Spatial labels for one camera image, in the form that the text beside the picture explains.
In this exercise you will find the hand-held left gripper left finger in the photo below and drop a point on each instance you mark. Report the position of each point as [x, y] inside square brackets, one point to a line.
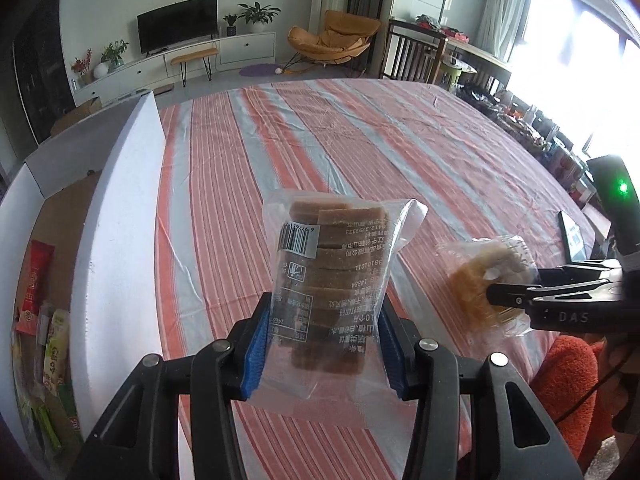
[255, 355]

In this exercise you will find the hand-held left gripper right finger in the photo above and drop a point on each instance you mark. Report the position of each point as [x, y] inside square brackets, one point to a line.
[392, 360]

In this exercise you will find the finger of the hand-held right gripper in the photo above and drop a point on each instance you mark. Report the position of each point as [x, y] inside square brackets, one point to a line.
[580, 272]
[560, 312]

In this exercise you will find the clear bag of yellow bread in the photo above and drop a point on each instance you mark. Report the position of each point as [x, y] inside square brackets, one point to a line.
[475, 280]

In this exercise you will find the clear bag of brown cakes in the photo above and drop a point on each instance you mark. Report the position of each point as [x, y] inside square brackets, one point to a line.
[330, 260]

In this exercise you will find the white storage box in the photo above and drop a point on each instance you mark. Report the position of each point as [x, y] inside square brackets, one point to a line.
[125, 210]

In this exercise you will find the pale yellow snack packet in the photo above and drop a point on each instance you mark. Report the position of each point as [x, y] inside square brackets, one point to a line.
[55, 350]

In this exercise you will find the red snack packet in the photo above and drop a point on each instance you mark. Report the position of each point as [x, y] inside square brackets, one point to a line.
[35, 280]

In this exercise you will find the person's right forearm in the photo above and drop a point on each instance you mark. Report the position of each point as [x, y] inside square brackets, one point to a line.
[612, 360]

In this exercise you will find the black smartphone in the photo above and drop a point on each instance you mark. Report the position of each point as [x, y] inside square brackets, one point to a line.
[572, 237]

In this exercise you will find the orange fleece clothing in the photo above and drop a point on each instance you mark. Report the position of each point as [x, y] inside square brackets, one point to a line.
[565, 390]

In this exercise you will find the row of jars and cans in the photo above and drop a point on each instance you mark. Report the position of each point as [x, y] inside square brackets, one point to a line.
[525, 125]

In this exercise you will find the bright window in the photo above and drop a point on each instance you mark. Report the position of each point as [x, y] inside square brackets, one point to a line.
[575, 60]

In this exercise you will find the orange striped tablecloth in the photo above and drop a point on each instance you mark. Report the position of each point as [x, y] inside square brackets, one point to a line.
[325, 150]

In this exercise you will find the white sheer curtain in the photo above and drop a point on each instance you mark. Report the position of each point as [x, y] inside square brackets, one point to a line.
[500, 5]

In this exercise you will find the pile of clothes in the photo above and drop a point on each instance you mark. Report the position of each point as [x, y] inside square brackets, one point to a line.
[440, 27]

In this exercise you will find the dark wooden side table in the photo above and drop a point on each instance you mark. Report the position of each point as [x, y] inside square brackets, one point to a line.
[400, 55]

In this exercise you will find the grey floor scale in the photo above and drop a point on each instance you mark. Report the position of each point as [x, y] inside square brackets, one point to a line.
[162, 91]

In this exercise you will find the purple floor mat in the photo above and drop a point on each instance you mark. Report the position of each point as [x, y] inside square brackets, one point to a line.
[257, 70]

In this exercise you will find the cardboard box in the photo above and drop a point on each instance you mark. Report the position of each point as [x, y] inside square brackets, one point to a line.
[80, 112]

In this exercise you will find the wooden stool with metal legs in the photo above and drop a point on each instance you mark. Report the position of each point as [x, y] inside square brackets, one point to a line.
[195, 55]

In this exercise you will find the white television cabinet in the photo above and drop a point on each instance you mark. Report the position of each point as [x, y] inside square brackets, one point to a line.
[245, 47]

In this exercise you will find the round white vase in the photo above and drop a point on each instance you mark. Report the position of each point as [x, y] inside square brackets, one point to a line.
[101, 70]

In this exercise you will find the small potted plant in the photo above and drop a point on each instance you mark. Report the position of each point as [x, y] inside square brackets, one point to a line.
[230, 29]

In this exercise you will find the leafy potted plant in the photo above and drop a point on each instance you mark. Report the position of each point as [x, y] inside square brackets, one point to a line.
[115, 52]

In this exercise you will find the orange rocking chair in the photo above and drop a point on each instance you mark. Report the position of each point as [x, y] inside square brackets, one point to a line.
[345, 27]

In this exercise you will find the red flowers in vase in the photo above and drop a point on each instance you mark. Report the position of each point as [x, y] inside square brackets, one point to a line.
[82, 65]

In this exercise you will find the black television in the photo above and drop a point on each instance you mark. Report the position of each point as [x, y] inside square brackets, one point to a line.
[177, 25]

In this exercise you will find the large potted green plant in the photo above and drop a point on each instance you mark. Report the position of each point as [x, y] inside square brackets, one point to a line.
[257, 12]

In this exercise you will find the black tall cabinet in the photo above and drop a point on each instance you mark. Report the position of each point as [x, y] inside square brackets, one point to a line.
[45, 70]

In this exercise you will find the covered standing air conditioner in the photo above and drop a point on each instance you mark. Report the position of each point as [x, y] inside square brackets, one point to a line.
[330, 0]

